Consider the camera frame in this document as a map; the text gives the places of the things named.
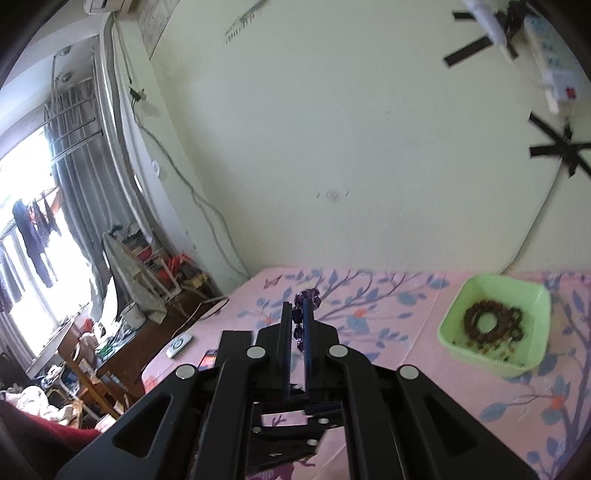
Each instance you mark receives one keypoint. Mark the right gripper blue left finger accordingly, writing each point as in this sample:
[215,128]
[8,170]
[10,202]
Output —
[285,348]

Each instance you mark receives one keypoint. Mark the white power strip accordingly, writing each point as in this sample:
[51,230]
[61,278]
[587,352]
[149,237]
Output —
[559,79]

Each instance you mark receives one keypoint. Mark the wooden desk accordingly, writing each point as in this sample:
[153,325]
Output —
[120,371]

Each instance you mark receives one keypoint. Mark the grey curtain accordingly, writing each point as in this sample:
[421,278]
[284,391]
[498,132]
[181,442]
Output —
[95,183]

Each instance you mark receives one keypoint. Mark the smartphone with lit screen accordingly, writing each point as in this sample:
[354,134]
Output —
[207,361]

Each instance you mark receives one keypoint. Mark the white remote control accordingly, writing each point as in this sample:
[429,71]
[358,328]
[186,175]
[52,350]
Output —
[178,345]

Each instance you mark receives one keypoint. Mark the pink floral bedsheet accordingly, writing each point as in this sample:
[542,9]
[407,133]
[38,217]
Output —
[394,317]

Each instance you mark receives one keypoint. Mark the hanging dark clothes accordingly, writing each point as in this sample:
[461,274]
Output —
[35,228]

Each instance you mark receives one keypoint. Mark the green plastic basket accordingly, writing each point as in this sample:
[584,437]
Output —
[499,324]

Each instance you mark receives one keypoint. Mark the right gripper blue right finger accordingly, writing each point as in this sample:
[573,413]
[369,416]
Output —
[309,347]

